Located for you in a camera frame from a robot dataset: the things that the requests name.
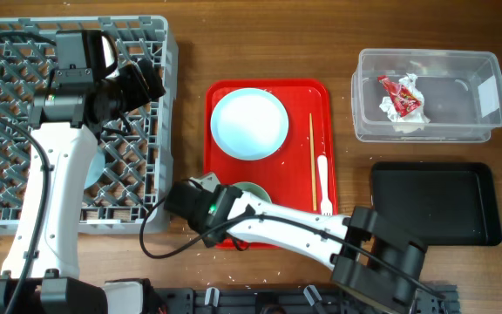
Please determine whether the red plastic tray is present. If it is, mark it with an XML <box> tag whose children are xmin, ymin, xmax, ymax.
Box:
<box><xmin>201</xmin><ymin>78</ymin><xmax>341</xmax><ymax>250</ymax></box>

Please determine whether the light blue cup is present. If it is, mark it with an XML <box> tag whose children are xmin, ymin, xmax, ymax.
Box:
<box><xmin>84</xmin><ymin>147</ymin><xmax>105</xmax><ymax>189</ymax></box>

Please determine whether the green bowl with rice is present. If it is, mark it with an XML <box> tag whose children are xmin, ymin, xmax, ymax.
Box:
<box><xmin>234</xmin><ymin>181</ymin><xmax>272</xmax><ymax>203</ymax></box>

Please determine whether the wooden chopstick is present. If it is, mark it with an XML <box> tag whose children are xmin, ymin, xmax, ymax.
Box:
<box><xmin>309</xmin><ymin>113</ymin><xmax>317</xmax><ymax>212</ymax></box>

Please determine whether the light blue plate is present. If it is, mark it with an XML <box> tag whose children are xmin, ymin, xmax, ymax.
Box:
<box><xmin>210</xmin><ymin>88</ymin><xmax>289</xmax><ymax>161</ymax></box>

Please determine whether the red snack wrapper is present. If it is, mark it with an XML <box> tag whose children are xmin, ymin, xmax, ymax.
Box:
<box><xmin>377</xmin><ymin>75</ymin><xmax>422</xmax><ymax>118</ymax></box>

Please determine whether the clear plastic waste bin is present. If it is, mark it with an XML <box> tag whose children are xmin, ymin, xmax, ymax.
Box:
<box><xmin>351</xmin><ymin>48</ymin><xmax>502</xmax><ymax>143</ymax></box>

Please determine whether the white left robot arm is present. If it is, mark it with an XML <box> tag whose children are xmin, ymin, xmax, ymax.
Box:
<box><xmin>0</xmin><ymin>60</ymin><xmax>166</xmax><ymax>313</ymax></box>

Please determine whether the white napkin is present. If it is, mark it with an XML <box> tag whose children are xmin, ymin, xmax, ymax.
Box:
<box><xmin>379</xmin><ymin>73</ymin><xmax>431</xmax><ymax>133</ymax></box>

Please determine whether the white plastic fork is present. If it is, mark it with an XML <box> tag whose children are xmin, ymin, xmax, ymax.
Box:
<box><xmin>317</xmin><ymin>155</ymin><xmax>333</xmax><ymax>215</ymax></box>

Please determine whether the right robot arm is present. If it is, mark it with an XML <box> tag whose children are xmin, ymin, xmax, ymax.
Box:
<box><xmin>164</xmin><ymin>182</ymin><xmax>427</xmax><ymax>313</ymax></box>

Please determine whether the black plastic tray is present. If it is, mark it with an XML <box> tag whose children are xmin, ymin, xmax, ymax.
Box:
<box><xmin>370</xmin><ymin>161</ymin><xmax>502</xmax><ymax>246</ymax></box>

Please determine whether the grey plastic dishwasher rack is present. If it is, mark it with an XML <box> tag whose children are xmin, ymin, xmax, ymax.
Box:
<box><xmin>0</xmin><ymin>16</ymin><xmax>179</xmax><ymax>236</ymax></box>

